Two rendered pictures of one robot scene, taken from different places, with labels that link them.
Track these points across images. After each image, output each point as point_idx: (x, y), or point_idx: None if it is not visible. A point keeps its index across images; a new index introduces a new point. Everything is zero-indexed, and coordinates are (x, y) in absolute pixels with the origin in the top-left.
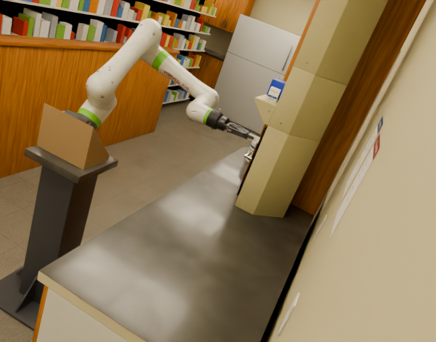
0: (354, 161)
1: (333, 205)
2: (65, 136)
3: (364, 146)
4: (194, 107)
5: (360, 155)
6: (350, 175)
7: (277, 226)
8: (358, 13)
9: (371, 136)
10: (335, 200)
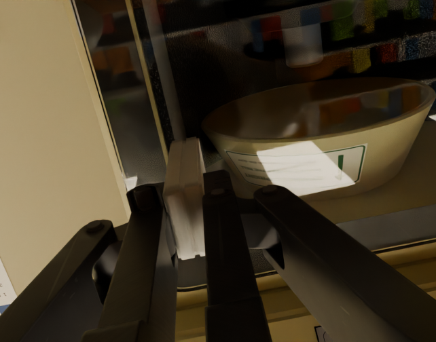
0: (87, 184)
1: None
2: None
3: (62, 239)
4: None
5: (24, 231)
6: None
7: None
8: None
9: None
10: None
